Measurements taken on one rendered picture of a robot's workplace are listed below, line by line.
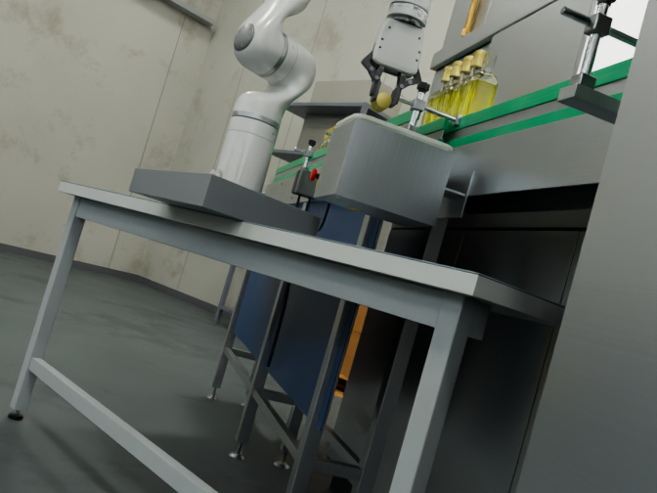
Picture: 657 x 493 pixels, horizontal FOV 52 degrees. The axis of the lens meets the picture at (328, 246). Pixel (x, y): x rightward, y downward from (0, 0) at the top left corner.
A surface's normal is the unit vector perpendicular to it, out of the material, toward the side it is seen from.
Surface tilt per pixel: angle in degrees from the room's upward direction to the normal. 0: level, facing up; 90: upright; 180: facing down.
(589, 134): 90
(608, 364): 90
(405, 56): 95
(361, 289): 90
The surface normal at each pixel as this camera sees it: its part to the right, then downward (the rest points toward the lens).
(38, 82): 0.67, 0.16
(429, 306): -0.69, -0.23
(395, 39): 0.13, 0.02
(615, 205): -0.92, -0.28
